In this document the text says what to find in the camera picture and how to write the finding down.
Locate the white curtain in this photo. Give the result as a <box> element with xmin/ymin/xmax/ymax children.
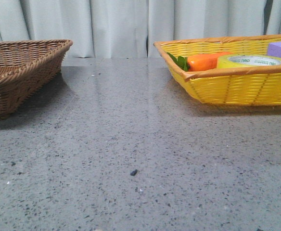
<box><xmin>0</xmin><ymin>0</ymin><xmax>281</xmax><ymax>58</ymax></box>

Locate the brown wicker basket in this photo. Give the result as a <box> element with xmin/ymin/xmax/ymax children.
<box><xmin>0</xmin><ymin>39</ymin><xmax>73</xmax><ymax>120</ymax></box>

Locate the yellow tape roll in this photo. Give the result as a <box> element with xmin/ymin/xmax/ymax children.
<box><xmin>217</xmin><ymin>54</ymin><xmax>281</xmax><ymax>69</ymax></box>

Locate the orange toy carrot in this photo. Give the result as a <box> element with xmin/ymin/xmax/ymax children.
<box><xmin>167</xmin><ymin>52</ymin><xmax>232</xmax><ymax>72</ymax></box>

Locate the yellow woven basket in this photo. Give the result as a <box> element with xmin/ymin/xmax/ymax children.
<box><xmin>154</xmin><ymin>34</ymin><xmax>281</xmax><ymax>105</ymax></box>

